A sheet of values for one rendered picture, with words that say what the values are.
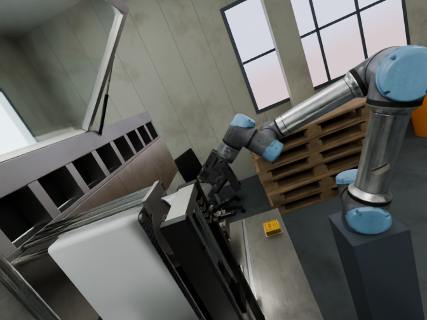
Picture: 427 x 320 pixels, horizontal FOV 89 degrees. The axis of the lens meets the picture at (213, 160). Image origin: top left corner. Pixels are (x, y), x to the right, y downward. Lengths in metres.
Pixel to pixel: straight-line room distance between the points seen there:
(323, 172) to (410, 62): 2.09
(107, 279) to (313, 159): 2.25
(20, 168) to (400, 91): 0.98
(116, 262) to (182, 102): 2.89
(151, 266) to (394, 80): 0.70
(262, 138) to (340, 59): 2.97
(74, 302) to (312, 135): 2.24
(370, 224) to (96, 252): 0.76
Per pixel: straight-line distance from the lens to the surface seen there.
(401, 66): 0.67
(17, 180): 0.78
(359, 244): 1.01
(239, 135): 0.73
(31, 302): 0.37
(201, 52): 3.29
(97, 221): 0.58
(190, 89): 3.28
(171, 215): 0.41
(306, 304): 0.87
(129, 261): 0.58
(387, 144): 0.74
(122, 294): 0.66
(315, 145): 2.51
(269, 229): 1.11
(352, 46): 3.70
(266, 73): 3.30
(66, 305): 0.80
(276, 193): 2.57
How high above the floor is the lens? 1.61
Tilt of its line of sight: 17 degrees down
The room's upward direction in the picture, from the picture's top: 24 degrees counter-clockwise
